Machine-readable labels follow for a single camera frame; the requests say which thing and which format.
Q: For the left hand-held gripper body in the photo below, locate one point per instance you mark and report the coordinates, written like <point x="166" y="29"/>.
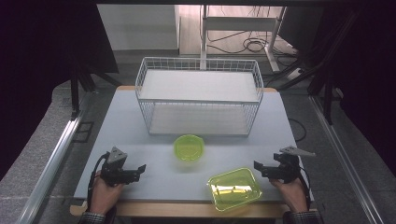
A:
<point x="116" y="174"/>

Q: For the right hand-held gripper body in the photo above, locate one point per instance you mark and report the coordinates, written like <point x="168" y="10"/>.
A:
<point x="285" y="169"/>

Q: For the square green lidded container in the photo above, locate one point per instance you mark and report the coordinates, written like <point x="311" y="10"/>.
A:
<point x="234" y="188"/>

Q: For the round green lidded container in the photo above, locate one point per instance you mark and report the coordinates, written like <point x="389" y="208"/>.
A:
<point x="189" y="148"/>

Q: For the person's left hand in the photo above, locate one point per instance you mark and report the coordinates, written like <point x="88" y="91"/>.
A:
<point x="104" y="194"/>

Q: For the person's right hand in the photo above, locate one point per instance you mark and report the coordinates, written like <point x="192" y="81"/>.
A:
<point x="291" y="194"/>

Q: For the black metal stand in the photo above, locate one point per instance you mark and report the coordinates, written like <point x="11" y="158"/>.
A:
<point x="74" y="96"/>
<point x="327" y="93"/>

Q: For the white power strip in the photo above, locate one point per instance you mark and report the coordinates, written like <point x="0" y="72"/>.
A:
<point x="294" y="74"/>

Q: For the black curtain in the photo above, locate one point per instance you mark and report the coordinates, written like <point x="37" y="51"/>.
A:
<point x="370" y="77"/>
<point x="37" y="62"/>

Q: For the white cabinet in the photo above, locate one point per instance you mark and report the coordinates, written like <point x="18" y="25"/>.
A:
<point x="137" y="28"/>

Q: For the aluminium rail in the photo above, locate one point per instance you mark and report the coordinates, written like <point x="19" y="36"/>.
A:
<point x="53" y="161"/>
<point x="342" y="155"/>

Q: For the white metal desk frame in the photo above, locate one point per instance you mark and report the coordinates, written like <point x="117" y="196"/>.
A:
<point x="239" y="23"/>

